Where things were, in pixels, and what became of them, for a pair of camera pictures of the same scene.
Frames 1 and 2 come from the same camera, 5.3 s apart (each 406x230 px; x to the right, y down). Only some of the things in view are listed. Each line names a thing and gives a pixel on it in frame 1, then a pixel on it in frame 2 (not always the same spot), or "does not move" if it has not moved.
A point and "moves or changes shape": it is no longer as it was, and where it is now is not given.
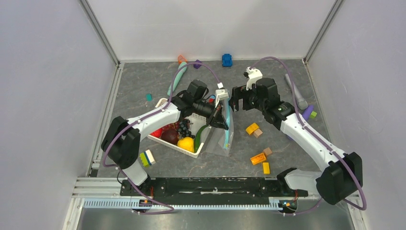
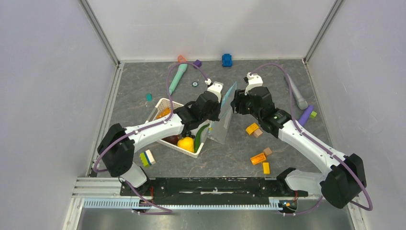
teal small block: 149,97 does not move
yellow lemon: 186,143 does not move
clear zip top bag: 220,141 moves or changes shape
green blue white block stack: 147,158 does not move
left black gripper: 221,123 to 215,117
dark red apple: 170,136 does not move
